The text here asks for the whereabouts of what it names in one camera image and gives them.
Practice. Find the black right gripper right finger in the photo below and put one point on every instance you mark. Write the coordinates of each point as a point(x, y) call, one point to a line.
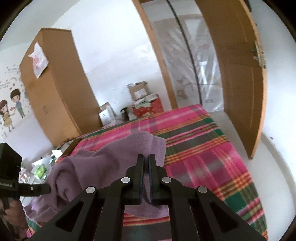
point(196, 214)

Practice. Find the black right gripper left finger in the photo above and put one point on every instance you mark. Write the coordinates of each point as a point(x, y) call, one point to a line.
point(97, 214)

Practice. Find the purple fleece pants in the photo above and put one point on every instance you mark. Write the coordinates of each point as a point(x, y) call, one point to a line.
point(99, 169)

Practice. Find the person's left hand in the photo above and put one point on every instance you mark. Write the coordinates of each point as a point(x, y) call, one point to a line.
point(15, 215)

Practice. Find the green tissue pack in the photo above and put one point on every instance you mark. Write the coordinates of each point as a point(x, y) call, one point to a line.
point(39, 170)

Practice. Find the dark smartphone on bed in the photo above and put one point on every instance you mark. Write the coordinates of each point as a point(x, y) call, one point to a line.
point(71, 147)

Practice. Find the plaid pink green bedsheet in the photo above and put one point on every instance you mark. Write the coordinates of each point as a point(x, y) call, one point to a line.
point(197, 154)

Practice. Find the wooden wardrobe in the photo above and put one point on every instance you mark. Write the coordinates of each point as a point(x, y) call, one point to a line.
point(61, 97)

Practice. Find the white carton box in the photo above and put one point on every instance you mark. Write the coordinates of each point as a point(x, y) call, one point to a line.
point(106, 114)

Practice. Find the white plastic bag on wardrobe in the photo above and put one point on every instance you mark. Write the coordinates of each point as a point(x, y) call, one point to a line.
point(39, 60)

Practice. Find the red gift box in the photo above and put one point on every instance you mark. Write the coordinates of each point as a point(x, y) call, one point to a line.
point(153, 107)

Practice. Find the brown cardboard box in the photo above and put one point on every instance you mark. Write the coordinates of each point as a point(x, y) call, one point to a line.
point(138, 90)

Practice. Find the wooden door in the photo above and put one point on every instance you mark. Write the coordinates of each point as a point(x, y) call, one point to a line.
point(242, 66)

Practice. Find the cartoon couple wall sticker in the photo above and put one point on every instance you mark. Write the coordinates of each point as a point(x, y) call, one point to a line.
point(7, 112)

